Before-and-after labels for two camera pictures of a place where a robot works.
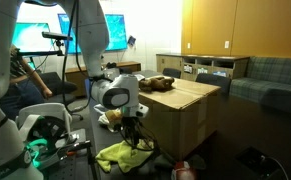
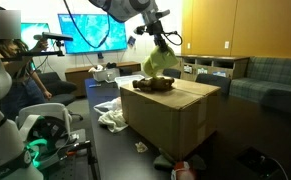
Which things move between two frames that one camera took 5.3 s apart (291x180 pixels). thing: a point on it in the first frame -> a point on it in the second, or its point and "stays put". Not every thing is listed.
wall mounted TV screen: (117, 36) stays put
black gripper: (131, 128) -> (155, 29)
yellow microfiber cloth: (124, 155) -> (159, 61)
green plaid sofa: (273, 81) stays put
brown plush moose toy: (158, 83) stays put
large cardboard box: (183, 117) stays put
